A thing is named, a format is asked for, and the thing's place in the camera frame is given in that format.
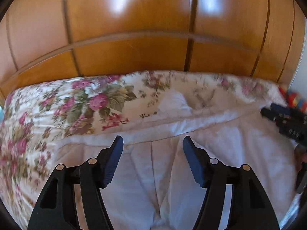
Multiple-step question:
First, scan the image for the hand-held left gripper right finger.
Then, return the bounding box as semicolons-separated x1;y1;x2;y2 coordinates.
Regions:
183;136;280;230

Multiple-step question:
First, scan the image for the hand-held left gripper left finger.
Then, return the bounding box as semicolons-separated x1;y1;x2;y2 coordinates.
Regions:
28;136;124;230

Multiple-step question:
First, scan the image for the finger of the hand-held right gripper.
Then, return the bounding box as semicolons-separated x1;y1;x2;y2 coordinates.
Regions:
271;103;292;114
261;108;287;128

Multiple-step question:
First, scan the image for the white quilted jacket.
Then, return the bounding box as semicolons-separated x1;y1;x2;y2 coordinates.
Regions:
55;92;301;230

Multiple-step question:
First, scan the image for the person's right forearm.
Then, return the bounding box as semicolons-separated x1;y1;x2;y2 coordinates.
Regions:
294;146;307;194

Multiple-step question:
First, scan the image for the floral bedspread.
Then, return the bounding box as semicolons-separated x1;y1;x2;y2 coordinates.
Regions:
0;70;288;230

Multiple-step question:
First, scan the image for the wooden wardrobe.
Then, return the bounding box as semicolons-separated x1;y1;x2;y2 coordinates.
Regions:
0;0;305;101

